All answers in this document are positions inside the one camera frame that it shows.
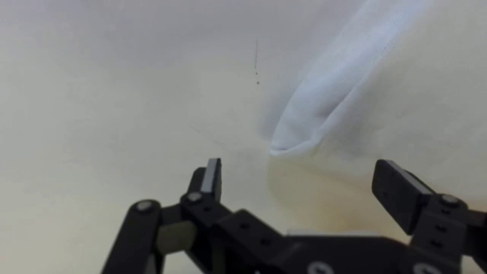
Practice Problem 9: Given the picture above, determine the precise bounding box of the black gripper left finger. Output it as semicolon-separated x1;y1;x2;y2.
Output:
101;156;287;274

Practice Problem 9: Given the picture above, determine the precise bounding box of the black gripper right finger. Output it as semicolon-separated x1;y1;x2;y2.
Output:
372;158;487;274

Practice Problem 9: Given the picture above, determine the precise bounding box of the white towel with red stripes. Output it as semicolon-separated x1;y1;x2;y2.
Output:
269;0;487;214

